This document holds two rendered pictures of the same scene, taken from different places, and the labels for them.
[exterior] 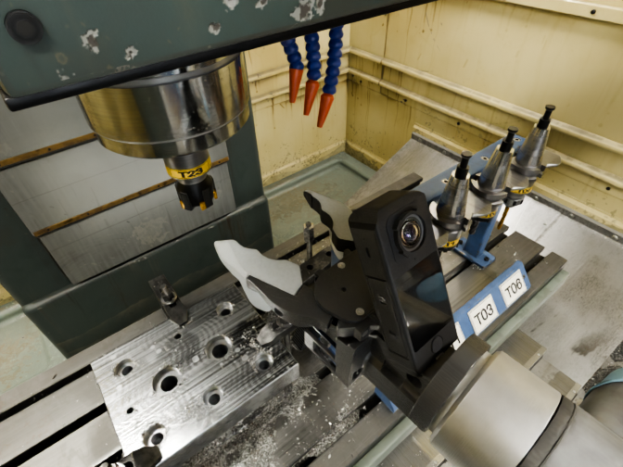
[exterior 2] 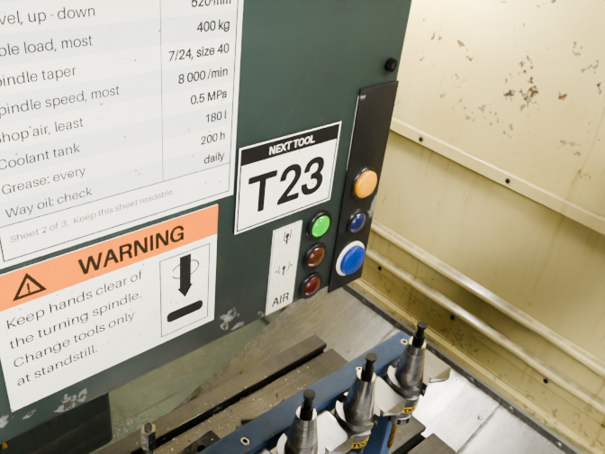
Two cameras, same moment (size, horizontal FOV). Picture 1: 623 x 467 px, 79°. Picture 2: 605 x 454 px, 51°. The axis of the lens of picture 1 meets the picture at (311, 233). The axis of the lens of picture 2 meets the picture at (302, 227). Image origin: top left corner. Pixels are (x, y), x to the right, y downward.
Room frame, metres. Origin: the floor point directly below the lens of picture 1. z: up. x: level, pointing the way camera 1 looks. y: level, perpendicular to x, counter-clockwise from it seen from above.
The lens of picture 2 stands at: (-0.08, -0.10, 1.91)
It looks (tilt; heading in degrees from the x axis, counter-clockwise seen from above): 32 degrees down; 351
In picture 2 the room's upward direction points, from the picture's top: 7 degrees clockwise
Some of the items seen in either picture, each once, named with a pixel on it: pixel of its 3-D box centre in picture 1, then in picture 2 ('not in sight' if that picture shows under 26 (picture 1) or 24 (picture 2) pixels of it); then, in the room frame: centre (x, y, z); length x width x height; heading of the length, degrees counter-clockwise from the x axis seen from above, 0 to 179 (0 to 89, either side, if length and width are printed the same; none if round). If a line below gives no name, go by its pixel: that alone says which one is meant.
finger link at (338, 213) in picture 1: (334, 233); not in sight; (0.26, -0.02, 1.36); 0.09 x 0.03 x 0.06; 18
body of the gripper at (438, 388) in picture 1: (385, 334); not in sight; (0.15, -0.05, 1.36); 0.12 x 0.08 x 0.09; 41
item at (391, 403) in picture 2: (507, 178); (383, 397); (0.55, -0.35, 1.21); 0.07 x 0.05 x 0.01; 36
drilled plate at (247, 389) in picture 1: (197, 370); not in sight; (0.33, 0.21, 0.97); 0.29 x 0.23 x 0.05; 126
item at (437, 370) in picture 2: (540, 156); (428, 366); (0.61, -0.44, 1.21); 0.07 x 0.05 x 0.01; 36
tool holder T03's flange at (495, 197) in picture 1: (489, 189); (356, 413); (0.52, -0.30, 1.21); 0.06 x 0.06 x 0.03
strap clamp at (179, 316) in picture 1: (172, 307); not in sight; (0.47, 0.29, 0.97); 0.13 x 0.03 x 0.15; 36
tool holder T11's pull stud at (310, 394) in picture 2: (464, 164); (308, 403); (0.45, -0.22, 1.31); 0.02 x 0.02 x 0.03
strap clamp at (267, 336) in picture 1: (288, 329); not in sight; (0.41, 0.05, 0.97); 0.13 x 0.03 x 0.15; 126
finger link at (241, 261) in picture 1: (257, 284); not in sight; (0.20, 0.05, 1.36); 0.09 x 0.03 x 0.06; 65
